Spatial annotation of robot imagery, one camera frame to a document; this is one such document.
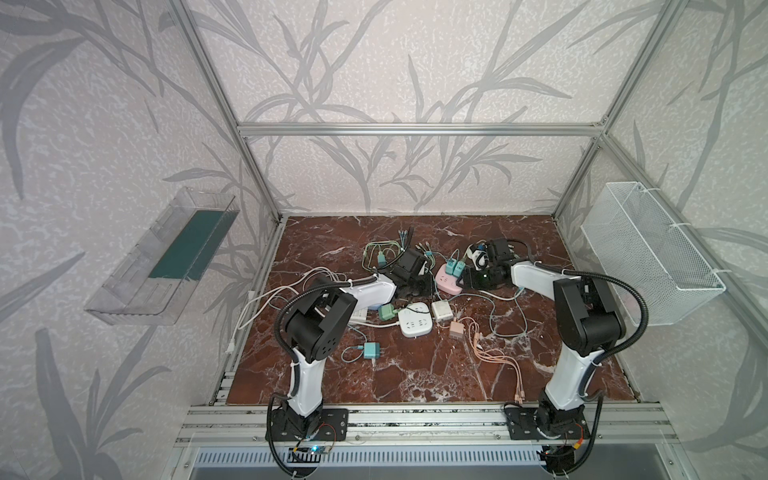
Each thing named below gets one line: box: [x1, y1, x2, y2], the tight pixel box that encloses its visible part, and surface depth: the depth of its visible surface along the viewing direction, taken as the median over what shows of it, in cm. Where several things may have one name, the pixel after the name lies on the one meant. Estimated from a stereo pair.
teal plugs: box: [445, 258, 466, 277], surface depth 98 cm
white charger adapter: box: [431, 300, 454, 321], surface depth 93 cm
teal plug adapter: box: [363, 342, 380, 359], surface depth 85 cm
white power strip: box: [398, 302, 433, 337], surface depth 91 cm
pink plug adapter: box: [450, 317, 464, 335], surface depth 91 cm
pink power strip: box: [435, 263, 463, 295], surface depth 100 cm
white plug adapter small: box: [351, 307, 368, 321], surface depth 93 cm
